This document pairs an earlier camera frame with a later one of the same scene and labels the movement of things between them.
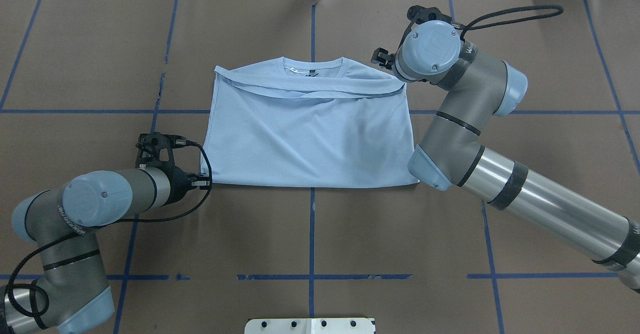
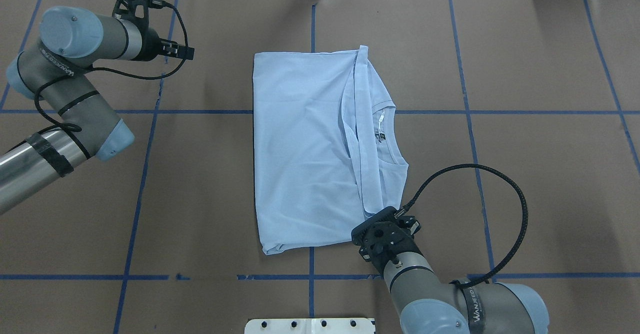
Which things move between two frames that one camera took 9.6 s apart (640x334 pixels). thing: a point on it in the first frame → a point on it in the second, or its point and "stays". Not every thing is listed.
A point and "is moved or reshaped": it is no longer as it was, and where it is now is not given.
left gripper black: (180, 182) → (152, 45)
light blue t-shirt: (320, 122) is moved or reshaped
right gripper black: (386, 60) → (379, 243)
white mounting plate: (310, 326) stays
